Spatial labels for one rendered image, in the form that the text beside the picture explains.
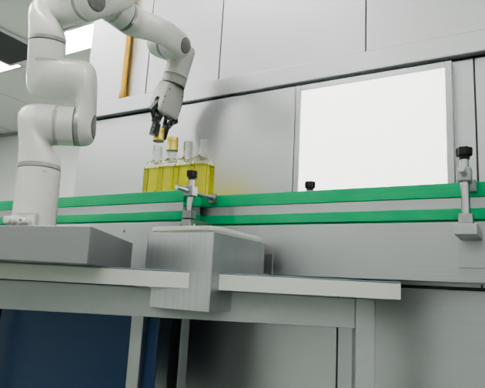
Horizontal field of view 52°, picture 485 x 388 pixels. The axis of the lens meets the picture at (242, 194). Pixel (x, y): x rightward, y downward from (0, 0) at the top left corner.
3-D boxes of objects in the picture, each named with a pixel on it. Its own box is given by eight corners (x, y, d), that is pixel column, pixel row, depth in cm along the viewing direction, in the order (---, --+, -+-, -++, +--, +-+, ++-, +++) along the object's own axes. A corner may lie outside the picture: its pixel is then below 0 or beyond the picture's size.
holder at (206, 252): (273, 277, 120) (275, 245, 122) (211, 272, 97) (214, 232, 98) (214, 275, 129) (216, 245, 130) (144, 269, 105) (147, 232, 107)
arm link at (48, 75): (34, 48, 121) (102, 53, 123) (29, 145, 121) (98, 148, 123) (21, 35, 112) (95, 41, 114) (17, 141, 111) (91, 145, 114)
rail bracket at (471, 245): (486, 269, 99) (482, 160, 103) (479, 263, 85) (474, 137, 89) (460, 268, 102) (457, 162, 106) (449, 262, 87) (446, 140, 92)
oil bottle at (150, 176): (164, 230, 151) (169, 162, 155) (152, 228, 146) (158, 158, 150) (149, 230, 154) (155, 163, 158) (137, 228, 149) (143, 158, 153)
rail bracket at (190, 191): (216, 224, 133) (219, 178, 136) (178, 215, 119) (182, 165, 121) (207, 224, 135) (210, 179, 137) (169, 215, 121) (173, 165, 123)
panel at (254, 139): (456, 192, 123) (453, 65, 129) (454, 190, 120) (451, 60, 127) (168, 205, 167) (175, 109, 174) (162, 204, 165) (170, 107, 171)
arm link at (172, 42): (109, 29, 139) (159, 62, 156) (140, 29, 131) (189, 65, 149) (118, 1, 139) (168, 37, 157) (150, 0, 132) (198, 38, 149)
